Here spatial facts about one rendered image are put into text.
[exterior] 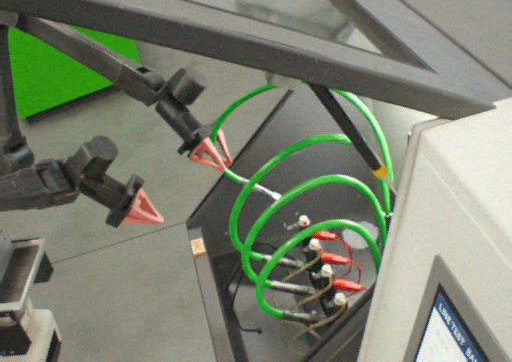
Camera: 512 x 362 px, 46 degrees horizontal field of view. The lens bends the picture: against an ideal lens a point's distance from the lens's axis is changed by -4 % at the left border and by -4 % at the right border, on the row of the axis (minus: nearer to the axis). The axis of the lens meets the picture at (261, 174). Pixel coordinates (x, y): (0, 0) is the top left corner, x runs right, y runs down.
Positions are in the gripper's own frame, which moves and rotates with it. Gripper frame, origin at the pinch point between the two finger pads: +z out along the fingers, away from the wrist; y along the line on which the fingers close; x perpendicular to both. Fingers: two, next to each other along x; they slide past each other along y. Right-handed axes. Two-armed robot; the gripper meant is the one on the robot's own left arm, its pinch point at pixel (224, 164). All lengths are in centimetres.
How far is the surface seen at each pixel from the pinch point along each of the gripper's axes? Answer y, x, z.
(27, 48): 178, 200, -183
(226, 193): 18.2, 21.0, 2.4
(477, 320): -46, -49, 40
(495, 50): 5, -57, 22
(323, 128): 33.0, -4.7, 7.9
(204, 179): 156, 145, -27
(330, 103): -35, -48, 10
